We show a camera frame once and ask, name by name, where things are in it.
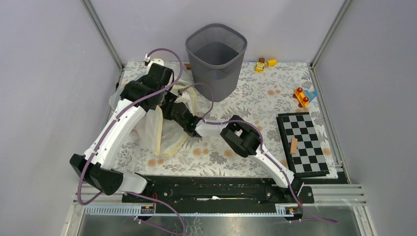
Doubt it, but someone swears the clear yellowish plastic bag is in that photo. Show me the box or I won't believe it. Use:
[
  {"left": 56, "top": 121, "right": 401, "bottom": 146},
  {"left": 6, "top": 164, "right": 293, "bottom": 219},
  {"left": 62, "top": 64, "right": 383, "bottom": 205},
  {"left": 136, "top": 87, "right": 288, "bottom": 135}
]
[{"left": 109, "top": 62, "right": 199, "bottom": 158}]

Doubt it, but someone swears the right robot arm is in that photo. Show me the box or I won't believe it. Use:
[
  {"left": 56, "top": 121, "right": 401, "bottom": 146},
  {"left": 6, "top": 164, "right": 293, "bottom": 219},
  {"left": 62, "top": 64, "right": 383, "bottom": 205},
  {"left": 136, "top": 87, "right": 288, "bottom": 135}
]
[{"left": 161, "top": 99, "right": 304, "bottom": 206}]

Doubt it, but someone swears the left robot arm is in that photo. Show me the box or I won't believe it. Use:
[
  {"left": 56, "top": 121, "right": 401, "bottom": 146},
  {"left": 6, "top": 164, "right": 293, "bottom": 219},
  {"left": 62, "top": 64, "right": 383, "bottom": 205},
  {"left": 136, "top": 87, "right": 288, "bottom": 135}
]
[{"left": 70, "top": 62, "right": 174, "bottom": 202}]

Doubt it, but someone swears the grey mesh trash bin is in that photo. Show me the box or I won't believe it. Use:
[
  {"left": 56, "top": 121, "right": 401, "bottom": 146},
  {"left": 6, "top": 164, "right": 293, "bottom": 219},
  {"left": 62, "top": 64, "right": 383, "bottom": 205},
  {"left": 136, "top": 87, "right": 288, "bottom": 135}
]
[{"left": 185, "top": 23, "right": 247, "bottom": 102}]

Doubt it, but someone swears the yellow toy figure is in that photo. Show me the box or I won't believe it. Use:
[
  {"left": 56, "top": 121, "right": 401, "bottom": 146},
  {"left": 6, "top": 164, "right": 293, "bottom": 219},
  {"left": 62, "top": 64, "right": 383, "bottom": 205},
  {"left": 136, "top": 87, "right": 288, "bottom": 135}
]
[{"left": 255, "top": 61, "right": 265, "bottom": 73}]

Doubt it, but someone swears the floral patterned table mat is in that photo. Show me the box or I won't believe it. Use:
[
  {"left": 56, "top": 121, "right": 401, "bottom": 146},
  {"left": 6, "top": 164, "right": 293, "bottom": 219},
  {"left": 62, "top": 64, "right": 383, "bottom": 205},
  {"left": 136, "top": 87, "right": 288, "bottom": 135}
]
[{"left": 104, "top": 62, "right": 337, "bottom": 187}]

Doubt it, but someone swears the yellow toy cube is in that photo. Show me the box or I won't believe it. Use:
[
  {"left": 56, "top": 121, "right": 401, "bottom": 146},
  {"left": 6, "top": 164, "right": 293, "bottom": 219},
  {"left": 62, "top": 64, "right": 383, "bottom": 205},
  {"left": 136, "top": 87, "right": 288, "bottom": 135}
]
[{"left": 267, "top": 59, "right": 277, "bottom": 67}]

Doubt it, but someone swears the tan wooden block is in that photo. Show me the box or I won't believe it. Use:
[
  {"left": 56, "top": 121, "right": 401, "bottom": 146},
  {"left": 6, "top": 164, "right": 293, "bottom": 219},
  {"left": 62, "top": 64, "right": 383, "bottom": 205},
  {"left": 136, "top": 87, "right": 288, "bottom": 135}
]
[{"left": 290, "top": 138, "right": 298, "bottom": 154}]

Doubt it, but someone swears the orange toy car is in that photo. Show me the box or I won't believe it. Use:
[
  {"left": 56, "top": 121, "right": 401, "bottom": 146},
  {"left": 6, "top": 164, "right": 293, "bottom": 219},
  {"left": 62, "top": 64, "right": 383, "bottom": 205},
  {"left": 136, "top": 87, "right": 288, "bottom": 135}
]
[{"left": 293, "top": 87, "right": 310, "bottom": 108}]

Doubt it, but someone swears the blue triangular toy piece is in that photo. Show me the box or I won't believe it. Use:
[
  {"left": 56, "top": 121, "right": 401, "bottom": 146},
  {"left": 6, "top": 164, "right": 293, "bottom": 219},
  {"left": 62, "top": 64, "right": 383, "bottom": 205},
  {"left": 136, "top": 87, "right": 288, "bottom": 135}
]
[{"left": 304, "top": 90, "right": 318, "bottom": 102}]

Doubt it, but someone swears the black white checkerboard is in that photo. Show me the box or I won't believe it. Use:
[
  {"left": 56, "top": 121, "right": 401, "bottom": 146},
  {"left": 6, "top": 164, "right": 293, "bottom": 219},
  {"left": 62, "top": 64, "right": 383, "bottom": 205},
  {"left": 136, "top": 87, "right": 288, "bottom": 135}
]
[{"left": 276, "top": 112, "right": 330, "bottom": 178}]

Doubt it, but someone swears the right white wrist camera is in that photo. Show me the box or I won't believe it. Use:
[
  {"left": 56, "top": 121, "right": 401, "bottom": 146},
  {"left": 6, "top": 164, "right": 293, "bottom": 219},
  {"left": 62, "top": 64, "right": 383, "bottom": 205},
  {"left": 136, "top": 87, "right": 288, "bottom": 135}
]
[{"left": 175, "top": 88, "right": 191, "bottom": 104}]

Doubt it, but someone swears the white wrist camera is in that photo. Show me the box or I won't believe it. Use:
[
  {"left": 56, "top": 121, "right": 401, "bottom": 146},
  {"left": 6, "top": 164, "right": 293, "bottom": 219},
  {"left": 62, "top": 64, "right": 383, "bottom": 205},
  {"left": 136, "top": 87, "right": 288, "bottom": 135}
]
[
  {"left": 175, "top": 88, "right": 191, "bottom": 104},
  {"left": 144, "top": 54, "right": 164, "bottom": 73}
]

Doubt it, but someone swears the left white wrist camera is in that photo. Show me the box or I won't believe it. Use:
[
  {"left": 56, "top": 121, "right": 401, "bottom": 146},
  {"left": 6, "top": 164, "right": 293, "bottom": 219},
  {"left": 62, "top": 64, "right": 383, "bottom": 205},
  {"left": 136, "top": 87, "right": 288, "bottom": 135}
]
[{"left": 144, "top": 54, "right": 164, "bottom": 73}]

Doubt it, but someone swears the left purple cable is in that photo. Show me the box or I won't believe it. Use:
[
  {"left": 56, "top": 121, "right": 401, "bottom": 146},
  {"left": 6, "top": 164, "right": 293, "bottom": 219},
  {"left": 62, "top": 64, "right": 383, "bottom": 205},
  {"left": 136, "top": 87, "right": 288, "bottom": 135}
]
[{"left": 77, "top": 48, "right": 187, "bottom": 236}]

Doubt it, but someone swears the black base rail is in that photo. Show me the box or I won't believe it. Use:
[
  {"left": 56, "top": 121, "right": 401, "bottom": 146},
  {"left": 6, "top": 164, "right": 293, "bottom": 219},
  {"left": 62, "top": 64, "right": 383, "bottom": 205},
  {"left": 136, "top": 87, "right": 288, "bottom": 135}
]
[{"left": 142, "top": 176, "right": 325, "bottom": 214}]

